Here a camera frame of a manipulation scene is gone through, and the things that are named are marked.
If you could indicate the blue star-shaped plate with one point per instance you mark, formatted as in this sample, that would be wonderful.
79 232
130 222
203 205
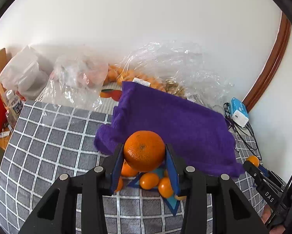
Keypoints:
173 202

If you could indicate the large orange mandarin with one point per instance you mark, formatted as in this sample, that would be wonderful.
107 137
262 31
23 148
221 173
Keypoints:
144 151

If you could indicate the clear bag with red fruit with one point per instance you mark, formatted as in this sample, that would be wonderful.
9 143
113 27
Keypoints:
76 81

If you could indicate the white and blue charger box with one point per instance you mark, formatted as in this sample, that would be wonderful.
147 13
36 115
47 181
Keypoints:
238 112

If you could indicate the small orange kumquat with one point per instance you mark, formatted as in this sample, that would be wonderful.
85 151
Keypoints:
254 160
149 180
164 187

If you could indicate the small orange at left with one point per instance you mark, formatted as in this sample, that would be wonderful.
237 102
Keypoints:
120 185

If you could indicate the purple fleece cloth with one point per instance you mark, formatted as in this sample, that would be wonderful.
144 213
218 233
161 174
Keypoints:
199 135

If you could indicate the clear bag with oranges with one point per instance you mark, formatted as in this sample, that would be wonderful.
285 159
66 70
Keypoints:
177 68

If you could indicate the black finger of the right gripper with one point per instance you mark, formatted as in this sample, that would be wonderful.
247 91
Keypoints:
268 184

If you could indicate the white plastic bag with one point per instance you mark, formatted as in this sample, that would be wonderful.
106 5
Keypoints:
23 74

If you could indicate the orange mandarin on plate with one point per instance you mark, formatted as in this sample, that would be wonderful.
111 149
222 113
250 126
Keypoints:
128 171

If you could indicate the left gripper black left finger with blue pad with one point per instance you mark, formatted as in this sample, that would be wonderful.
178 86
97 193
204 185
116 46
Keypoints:
56 210

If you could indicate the person's hand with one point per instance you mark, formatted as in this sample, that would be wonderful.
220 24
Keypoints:
265 215

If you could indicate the clear plastic water bottle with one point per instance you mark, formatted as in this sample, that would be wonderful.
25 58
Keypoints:
15 104

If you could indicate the brown wooden door frame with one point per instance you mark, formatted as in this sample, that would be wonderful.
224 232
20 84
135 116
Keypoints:
272 64

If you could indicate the grey checkered tablecloth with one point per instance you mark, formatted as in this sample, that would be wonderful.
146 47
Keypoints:
50 140

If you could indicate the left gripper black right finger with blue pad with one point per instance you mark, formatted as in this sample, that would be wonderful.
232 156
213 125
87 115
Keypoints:
232 212

